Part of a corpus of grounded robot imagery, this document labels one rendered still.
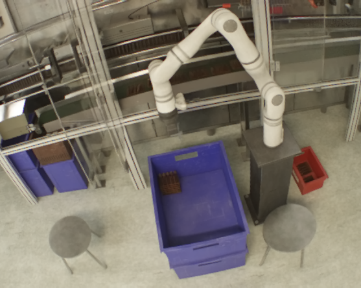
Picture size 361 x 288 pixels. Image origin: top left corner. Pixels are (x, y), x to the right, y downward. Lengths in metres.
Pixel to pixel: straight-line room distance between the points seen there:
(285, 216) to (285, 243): 0.17
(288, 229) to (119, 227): 1.05
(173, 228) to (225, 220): 0.27
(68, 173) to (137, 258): 0.78
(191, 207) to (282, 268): 0.65
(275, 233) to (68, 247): 1.13
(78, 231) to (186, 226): 0.63
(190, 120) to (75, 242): 1.16
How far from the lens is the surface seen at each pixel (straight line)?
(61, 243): 1.89
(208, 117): 2.28
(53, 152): 2.15
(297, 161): 2.24
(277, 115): 1.45
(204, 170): 1.92
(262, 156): 1.55
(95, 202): 2.28
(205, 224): 1.72
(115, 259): 1.99
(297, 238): 1.64
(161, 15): 2.04
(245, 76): 1.84
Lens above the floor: 1.69
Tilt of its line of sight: 44 degrees down
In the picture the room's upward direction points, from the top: 11 degrees counter-clockwise
